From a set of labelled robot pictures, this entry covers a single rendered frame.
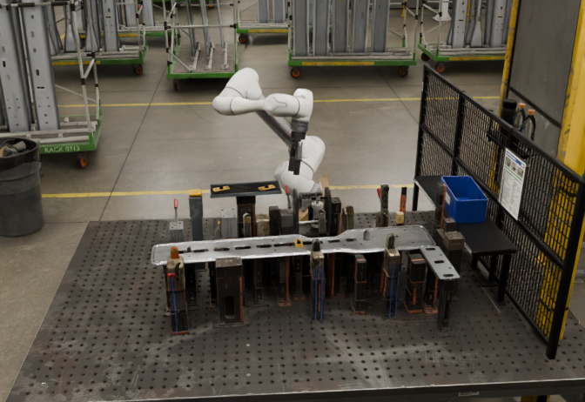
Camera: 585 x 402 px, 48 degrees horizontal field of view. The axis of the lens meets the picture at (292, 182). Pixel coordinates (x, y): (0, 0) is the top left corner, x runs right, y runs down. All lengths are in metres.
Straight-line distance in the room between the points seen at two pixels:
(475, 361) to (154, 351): 1.42
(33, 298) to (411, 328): 2.77
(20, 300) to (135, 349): 1.96
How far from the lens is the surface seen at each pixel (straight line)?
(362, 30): 10.29
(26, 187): 5.62
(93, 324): 3.31
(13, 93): 7.22
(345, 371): 2.93
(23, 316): 4.78
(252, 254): 3.14
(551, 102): 5.17
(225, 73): 9.22
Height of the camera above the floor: 2.58
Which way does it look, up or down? 24 degrees down
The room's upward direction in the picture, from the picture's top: straight up
